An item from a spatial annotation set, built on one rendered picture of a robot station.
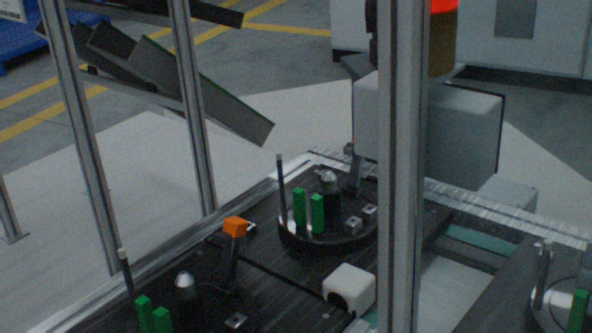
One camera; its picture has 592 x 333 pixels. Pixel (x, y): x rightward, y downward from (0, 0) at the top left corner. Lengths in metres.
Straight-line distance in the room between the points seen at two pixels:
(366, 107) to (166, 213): 0.63
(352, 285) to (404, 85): 0.29
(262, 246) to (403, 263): 0.28
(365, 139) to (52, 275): 0.62
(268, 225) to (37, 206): 0.53
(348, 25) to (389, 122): 3.64
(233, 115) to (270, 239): 0.22
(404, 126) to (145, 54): 0.44
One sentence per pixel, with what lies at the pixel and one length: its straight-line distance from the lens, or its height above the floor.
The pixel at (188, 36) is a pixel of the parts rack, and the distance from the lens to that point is 0.81.
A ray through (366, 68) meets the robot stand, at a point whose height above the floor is 1.06.
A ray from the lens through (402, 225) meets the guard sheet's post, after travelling 0.52.
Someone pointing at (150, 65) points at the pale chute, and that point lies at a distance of 0.83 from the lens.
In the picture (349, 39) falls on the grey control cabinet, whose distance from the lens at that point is 4.14.
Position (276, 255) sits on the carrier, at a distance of 0.77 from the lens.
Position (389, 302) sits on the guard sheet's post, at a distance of 0.59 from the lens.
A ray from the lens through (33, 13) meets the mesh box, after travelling 5.14.
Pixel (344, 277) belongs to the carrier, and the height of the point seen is 0.99.
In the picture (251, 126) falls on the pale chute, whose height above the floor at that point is 1.03.
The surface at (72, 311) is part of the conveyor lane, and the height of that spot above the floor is 0.96.
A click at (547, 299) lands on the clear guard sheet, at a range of 0.51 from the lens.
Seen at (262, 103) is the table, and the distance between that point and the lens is 1.47.
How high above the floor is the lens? 1.43
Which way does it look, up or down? 28 degrees down
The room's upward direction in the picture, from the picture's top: 4 degrees counter-clockwise
